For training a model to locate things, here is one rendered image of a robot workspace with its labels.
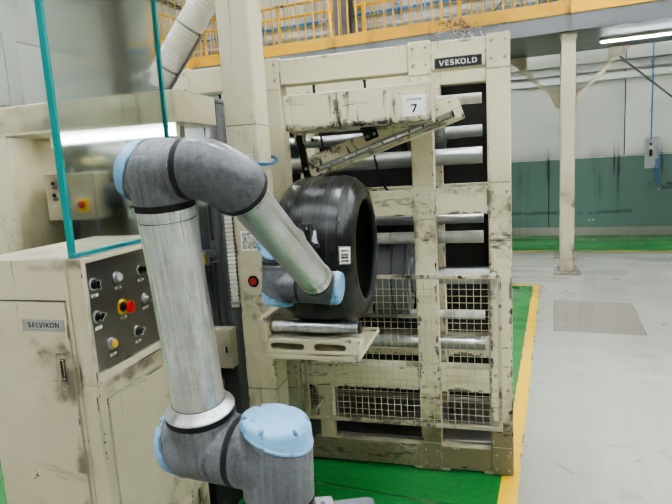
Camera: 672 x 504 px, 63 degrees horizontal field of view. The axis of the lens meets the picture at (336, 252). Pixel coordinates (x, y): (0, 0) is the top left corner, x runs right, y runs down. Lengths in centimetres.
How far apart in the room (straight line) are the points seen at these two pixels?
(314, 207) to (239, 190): 90
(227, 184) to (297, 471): 58
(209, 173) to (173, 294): 26
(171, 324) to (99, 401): 69
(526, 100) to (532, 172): 134
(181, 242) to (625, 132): 1039
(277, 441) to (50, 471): 100
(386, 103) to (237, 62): 59
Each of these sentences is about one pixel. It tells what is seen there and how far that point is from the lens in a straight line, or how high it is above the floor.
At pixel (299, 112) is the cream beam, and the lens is 232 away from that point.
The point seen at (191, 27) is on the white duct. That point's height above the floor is 210.
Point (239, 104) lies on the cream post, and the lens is 213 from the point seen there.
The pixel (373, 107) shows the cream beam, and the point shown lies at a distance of 224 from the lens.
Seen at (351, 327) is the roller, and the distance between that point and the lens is 199.
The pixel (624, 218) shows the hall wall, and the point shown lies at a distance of 1112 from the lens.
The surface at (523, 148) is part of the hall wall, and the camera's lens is 1108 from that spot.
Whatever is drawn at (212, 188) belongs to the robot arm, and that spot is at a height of 145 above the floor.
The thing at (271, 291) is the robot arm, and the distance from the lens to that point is 149.
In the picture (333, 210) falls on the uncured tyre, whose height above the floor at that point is 134.
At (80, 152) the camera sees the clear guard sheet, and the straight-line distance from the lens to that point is 175.
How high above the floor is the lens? 147
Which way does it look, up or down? 9 degrees down
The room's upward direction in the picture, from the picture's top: 3 degrees counter-clockwise
